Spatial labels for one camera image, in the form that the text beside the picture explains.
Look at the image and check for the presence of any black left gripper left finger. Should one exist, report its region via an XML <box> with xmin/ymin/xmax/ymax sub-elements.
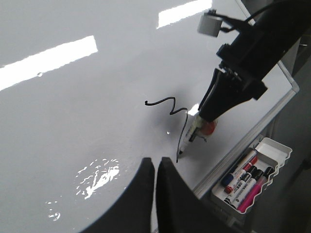
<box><xmin>83</xmin><ymin>158</ymin><xmax>155</xmax><ymax>233</ymax></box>

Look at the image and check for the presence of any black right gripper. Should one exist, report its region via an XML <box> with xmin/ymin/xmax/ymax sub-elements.
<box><xmin>199</xmin><ymin>14</ymin><xmax>301</xmax><ymax>122</ymax></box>

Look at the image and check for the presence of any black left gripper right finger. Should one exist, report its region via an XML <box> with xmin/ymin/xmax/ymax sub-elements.
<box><xmin>155</xmin><ymin>157</ymin><xmax>235</xmax><ymax>233</ymax></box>

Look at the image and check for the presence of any white black-tip whiteboard marker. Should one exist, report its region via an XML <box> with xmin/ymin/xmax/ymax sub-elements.
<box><xmin>177</xmin><ymin>115</ymin><xmax>218</xmax><ymax>155</ymax></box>

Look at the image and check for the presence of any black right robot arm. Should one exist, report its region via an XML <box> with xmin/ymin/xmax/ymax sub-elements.
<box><xmin>198</xmin><ymin>0</ymin><xmax>311</xmax><ymax>122</ymax></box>

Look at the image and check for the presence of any red cap marker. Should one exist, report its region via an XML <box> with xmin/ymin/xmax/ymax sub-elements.
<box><xmin>224</xmin><ymin>155</ymin><xmax>258</xmax><ymax>194</ymax></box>

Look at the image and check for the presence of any blue cap marker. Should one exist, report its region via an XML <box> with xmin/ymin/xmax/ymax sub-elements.
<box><xmin>221</xmin><ymin>149</ymin><xmax>257</xmax><ymax>187</ymax></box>

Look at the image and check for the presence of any pink highlighter marker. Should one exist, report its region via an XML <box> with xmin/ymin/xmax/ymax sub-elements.
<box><xmin>238</xmin><ymin>176</ymin><xmax>267</xmax><ymax>213</ymax></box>

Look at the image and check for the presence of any black cap marker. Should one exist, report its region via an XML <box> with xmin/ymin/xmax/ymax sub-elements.
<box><xmin>231</xmin><ymin>166</ymin><xmax>275</xmax><ymax>210</ymax></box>
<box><xmin>224</xmin><ymin>166</ymin><xmax>262</xmax><ymax>205</ymax></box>

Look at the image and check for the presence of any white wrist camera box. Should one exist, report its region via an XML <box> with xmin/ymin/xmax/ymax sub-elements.
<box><xmin>197</xmin><ymin>9</ymin><xmax>223</xmax><ymax>37</ymax></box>

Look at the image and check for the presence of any white whiteboard with aluminium frame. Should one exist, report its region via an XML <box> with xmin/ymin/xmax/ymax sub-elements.
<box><xmin>0</xmin><ymin>0</ymin><xmax>300</xmax><ymax>233</ymax></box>

